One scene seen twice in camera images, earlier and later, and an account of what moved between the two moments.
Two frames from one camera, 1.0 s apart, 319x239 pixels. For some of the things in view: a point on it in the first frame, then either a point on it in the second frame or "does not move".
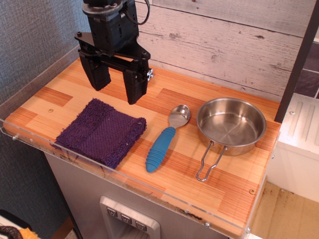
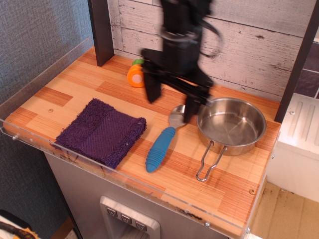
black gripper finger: (136, 81) to (192, 106)
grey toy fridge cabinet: (104, 207) does not move
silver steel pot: (232, 124) does not move
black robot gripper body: (112, 40) to (179, 64)
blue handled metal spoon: (178, 115) does not move
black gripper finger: (98, 74) to (153, 86)
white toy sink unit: (294, 167) does not move
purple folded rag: (100, 132) does not move
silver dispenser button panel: (120, 221) does not move
